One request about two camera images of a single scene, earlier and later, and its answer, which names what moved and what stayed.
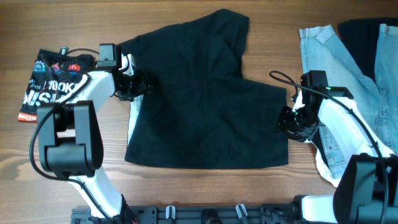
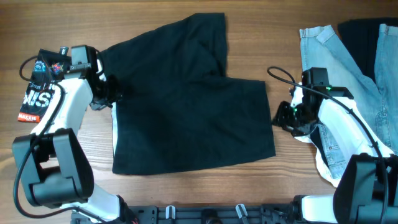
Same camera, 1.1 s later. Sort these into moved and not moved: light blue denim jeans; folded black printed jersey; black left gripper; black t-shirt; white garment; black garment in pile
Moved: black left gripper; black t-shirt
Not moved: black garment in pile; white garment; light blue denim jeans; folded black printed jersey
